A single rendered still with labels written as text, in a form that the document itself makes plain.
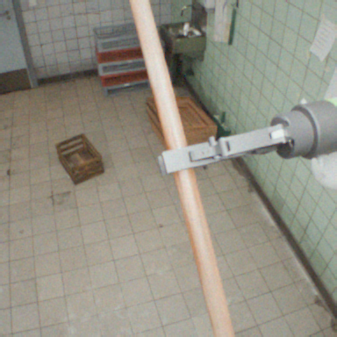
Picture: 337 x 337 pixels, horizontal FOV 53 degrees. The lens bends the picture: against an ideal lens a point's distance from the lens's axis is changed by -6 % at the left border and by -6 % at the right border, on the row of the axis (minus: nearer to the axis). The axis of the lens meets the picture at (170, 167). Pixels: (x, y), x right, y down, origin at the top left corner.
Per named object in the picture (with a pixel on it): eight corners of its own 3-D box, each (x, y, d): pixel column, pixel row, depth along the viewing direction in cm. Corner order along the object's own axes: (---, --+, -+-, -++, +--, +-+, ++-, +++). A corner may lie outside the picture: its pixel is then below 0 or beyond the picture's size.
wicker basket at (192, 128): (170, 154, 321) (170, 129, 302) (146, 120, 358) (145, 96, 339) (217, 139, 336) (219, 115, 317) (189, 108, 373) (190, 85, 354)
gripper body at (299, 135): (320, 150, 52) (269, 163, 50) (292, 158, 61) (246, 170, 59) (307, 103, 53) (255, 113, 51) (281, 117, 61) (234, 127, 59)
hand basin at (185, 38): (204, 89, 389) (208, 9, 327) (172, 95, 382) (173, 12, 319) (189, 70, 422) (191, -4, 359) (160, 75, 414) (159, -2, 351)
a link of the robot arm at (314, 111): (304, 103, 63) (333, 88, 54) (321, 165, 62) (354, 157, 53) (276, 109, 62) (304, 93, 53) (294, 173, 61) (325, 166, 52)
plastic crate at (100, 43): (151, 45, 394) (150, 32, 384) (98, 53, 381) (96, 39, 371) (142, 32, 422) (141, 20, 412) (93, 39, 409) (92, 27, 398)
